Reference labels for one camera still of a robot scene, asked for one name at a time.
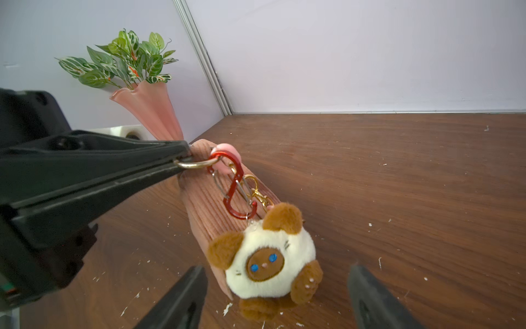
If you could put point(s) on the green artificial plant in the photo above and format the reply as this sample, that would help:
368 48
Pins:
123 63

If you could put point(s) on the pink vase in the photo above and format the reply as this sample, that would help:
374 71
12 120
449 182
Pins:
151 105

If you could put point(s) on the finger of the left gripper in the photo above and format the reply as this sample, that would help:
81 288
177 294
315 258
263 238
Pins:
51 222
94 150

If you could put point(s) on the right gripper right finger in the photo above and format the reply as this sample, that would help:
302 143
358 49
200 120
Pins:
373 305

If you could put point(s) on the red carabiner clip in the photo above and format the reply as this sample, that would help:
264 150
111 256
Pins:
235 186

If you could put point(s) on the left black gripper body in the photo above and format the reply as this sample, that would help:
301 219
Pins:
32 123

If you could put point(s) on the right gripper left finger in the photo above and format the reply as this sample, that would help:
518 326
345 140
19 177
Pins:
181 307

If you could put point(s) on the pink corduroy pencil bag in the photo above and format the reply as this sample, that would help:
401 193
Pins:
207 215

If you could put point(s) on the plush cat keychain decoration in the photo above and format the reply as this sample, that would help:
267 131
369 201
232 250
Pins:
271 265

